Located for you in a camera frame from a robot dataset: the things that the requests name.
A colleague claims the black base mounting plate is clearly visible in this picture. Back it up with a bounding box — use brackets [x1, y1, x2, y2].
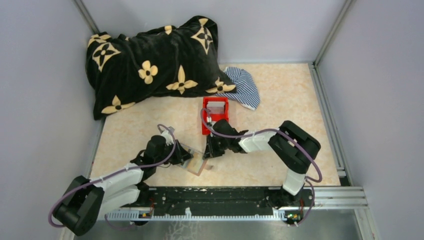
[128, 186, 312, 217]

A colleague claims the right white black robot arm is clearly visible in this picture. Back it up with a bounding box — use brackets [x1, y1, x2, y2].
[202, 119, 321, 206]

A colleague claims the black floral plush blanket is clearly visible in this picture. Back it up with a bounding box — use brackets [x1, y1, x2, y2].
[85, 15, 237, 120]

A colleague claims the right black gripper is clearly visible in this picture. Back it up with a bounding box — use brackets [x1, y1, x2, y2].
[203, 133, 230, 160]

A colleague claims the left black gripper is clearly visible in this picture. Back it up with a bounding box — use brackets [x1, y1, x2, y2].
[155, 139, 194, 166]

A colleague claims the red plastic bin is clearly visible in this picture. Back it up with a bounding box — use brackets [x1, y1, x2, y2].
[200, 96, 229, 123]

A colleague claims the aluminium frame rail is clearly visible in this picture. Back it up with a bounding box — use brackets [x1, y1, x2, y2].
[68, 186, 369, 210]

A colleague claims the grey card in bin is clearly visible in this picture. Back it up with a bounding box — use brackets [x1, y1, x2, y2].
[206, 101, 226, 115]

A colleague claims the pink leather card holder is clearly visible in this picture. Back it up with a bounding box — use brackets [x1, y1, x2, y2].
[179, 144, 214, 176]

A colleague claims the white cable duct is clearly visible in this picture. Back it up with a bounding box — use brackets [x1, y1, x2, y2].
[97, 208, 287, 222]

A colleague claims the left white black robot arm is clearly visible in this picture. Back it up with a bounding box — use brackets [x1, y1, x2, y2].
[48, 124, 193, 236]

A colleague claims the blue white striped cloth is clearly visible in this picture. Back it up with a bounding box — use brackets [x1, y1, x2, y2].
[215, 66, 261, 111]

